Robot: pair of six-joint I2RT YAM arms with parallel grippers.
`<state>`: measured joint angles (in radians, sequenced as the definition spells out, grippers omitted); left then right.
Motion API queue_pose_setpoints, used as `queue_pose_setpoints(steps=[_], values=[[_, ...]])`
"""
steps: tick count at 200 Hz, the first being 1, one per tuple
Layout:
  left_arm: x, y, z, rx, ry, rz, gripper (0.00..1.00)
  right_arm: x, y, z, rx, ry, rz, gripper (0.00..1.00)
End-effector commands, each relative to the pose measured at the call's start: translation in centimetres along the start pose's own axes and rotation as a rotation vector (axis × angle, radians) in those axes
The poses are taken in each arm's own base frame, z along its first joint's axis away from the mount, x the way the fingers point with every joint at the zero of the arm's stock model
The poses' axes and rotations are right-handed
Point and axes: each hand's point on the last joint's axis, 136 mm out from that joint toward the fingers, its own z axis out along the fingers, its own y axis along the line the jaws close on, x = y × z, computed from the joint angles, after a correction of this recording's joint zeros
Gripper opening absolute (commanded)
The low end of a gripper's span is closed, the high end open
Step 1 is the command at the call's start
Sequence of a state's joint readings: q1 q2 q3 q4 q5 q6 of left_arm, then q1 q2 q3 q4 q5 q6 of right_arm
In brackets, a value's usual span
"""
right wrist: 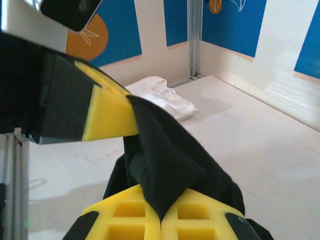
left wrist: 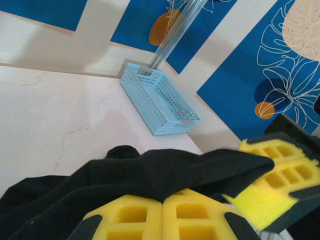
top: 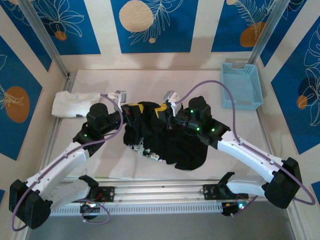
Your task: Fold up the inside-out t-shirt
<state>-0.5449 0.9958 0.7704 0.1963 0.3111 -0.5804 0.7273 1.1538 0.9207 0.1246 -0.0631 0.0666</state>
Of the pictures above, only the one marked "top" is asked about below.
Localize white slotted cable duct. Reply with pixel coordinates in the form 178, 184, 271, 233
49, 201, 223, 217

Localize black t-shirt with rose print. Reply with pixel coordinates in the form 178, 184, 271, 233
119, 100, 210, 171

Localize folded white t-shirt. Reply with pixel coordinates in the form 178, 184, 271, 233
51, 91, 101, 119

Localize light blue plastic basket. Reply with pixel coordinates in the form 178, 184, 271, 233
219, 62, 265, 111

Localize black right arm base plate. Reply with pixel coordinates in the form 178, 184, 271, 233
202, 184, 226, 201

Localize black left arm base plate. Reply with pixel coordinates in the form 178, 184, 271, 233
96, 186, 116, 202

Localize aluminium side rail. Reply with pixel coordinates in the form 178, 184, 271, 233
256, 109, 285, 163
41, 72, 76, 186

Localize black controller board with LED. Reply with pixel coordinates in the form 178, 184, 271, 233
221, 201, 252, 217
79, 201, 102, 220

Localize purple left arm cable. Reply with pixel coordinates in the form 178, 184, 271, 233
9, 93, 125, 232

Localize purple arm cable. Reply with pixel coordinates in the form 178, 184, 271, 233
174, 79, 316, 216
9, 93, 125, 232

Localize aluminium front frame rails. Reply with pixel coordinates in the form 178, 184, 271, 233
57, 177, 266, 204

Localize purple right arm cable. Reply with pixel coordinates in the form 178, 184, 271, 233
174, 79, 316, 216

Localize aluminium frame post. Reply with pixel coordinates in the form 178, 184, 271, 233
18, 0, 71, 78
248, 0, 287, 65

